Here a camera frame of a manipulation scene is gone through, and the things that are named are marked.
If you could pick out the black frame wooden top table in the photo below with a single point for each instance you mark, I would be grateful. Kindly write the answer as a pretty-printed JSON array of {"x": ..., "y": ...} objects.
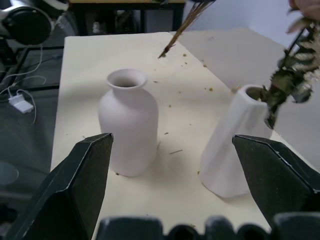
[{"x": 140, "y": 11}]

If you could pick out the dried flower bouquet green white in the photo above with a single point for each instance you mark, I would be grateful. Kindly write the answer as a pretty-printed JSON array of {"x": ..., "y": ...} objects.
[{"x": 287, "y": 77}]

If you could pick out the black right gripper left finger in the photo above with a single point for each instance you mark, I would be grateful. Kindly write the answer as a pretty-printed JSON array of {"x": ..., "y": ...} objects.
[{"x": 67, "y": 190}]

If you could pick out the white faceted conical vase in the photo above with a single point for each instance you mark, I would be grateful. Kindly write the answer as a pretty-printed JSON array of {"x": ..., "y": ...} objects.
[{"x": 230, "y": 155}]

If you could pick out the black metal floor frame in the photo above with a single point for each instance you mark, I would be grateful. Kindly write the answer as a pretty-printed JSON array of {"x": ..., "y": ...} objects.
[{"x": 15, "y": 62}]

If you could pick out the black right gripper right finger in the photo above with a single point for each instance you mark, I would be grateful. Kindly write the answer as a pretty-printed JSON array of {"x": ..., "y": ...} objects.
[{"x": 277, "y": 180}]

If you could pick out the dried bouquet with brown stems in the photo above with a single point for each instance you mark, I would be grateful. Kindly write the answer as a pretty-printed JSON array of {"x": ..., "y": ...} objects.
[{"x": 183, "y": 26}]

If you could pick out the round white bottle-shaped vase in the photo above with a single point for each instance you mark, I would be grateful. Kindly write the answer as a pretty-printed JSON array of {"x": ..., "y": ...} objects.
[{"x": 128, "y": 120}]

